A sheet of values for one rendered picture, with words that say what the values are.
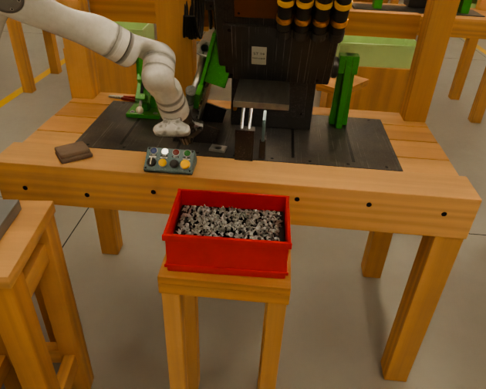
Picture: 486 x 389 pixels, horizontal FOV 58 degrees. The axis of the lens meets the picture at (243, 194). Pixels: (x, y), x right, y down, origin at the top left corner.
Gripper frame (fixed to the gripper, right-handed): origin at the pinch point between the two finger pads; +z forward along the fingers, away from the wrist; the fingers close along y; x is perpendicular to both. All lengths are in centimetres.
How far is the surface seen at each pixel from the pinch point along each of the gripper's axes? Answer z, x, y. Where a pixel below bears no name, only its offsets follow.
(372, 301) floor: 114, 27, -74
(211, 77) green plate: 6.9, -26.4, -5.1
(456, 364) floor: 97, 55, -103
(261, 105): -2.3, -9.5, -21.7
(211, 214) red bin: 5.2, 21.0, -8.2
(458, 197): 16, 11, -80
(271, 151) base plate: 24.7, -9.0, -24.2
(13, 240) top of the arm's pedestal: -3, 31, 42
